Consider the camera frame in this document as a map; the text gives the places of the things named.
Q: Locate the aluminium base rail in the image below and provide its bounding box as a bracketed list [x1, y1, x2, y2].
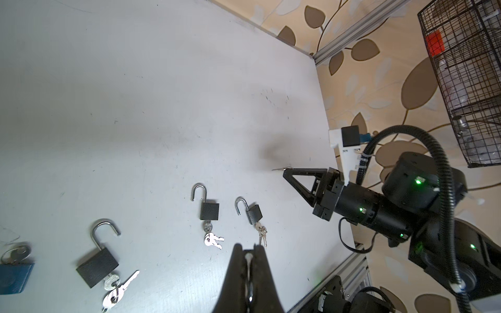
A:
[288, 253, 372, 312]

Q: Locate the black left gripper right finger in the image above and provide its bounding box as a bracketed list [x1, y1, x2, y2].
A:
[247, 245, 284, 312]

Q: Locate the red item in basket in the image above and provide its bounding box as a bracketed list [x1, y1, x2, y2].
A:
[425, 29, 446, 57]

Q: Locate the black wire basket right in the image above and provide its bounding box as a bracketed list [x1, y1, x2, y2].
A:
[418, 0, 500, 168]

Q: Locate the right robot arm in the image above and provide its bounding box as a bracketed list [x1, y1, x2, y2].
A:
[283, 152, 500, 302]

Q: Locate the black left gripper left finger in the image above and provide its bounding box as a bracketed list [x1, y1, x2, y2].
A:
[213, 243, 248, 312]

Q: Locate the small black padlock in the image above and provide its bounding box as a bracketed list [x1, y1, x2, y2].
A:
[235, 197, 263, 225]

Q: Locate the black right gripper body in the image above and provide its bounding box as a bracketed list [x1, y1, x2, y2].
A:
[313, 168, 415, 241]

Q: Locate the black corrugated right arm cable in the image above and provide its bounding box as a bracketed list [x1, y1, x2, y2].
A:
[355, 124, 472, 313]

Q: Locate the medium black padlock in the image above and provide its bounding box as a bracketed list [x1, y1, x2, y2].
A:
[190, 183, 219, 221]

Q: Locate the medium padlock key bunch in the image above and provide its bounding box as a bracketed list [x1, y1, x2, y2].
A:
[203, 220, 225, 250]

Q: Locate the small padlock key bunch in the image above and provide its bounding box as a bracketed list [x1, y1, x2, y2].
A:
[254, 222, 267, 248]

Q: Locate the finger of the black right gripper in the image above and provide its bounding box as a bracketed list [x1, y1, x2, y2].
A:
[283, 168, 328, 207]

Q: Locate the blue padlock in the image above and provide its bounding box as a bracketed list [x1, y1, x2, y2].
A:
[1, 245, 35, 296]

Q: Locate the large black padlock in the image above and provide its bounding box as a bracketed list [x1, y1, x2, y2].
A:
[76, 219, 121, 288]

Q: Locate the large padlock key bunch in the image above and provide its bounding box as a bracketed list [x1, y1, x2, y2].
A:
[102, 270, 140, 312]

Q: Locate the aluminium frame corner post right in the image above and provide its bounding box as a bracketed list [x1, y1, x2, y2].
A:
[313, 1, 408, 66]

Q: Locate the smallest black padlock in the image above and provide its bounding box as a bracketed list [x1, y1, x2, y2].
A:
[245, 252, 254, 312]

